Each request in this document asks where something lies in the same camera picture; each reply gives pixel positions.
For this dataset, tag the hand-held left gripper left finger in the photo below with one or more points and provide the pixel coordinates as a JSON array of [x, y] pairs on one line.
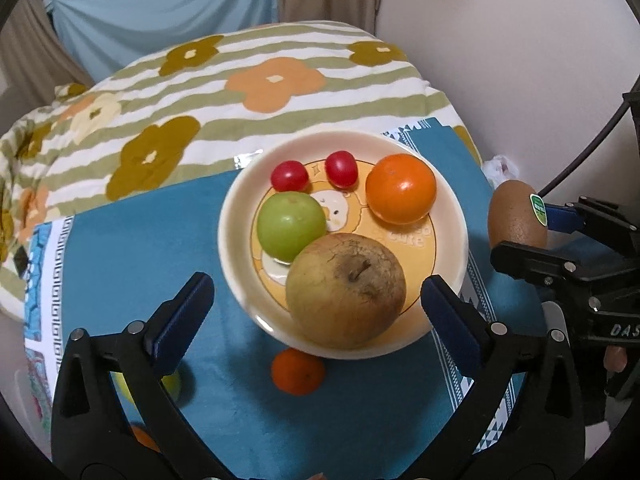
[[182, 320]]

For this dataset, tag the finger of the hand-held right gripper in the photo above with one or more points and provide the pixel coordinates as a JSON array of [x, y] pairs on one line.
[[562, 217], [545, 265]]

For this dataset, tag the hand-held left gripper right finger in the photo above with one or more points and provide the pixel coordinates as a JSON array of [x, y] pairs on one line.
[[450, 325]]

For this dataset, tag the brown kiwi with green sticker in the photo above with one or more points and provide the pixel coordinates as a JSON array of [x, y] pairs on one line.
[[515, 215]]

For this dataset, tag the cream cartoon print bowl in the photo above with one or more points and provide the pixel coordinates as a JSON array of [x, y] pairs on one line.
[[240, 240]]

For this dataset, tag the yellowish russet apple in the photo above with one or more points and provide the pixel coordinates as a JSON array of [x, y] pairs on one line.
[[345, 290]]

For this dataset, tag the green apple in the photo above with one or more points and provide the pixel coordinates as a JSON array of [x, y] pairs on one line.
[[290, 225], [171, 384]]

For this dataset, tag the smooth glossy orange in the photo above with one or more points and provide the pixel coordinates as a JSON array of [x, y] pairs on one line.
[[400, 187]]

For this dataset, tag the red cherry tomato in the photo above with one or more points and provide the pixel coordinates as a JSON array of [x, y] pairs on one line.
[[341, 168], [289, 175]]

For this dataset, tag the person's right hand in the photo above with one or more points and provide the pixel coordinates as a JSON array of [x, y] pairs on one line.
[[615, 360]]

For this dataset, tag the clear plastic bag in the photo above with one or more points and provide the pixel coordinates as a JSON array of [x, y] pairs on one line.
[[500, 167]]

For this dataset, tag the blue patterned tablecloth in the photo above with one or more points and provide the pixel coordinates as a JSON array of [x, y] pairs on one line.
[[150, 240]]

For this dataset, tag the dimpled navel orange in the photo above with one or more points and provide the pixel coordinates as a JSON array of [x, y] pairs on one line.
[[142, 437]]

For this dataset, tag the small mandarin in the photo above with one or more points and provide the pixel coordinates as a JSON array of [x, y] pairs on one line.
[[297, 372]]

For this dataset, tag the black phone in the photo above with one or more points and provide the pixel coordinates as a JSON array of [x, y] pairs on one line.
[[21, 261]]

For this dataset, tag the floral striped blanket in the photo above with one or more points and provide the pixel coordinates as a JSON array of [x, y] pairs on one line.
[[300, 45]]

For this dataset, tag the light blue hanging cloth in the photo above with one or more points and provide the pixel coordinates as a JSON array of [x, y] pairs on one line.
[[165, 5]]

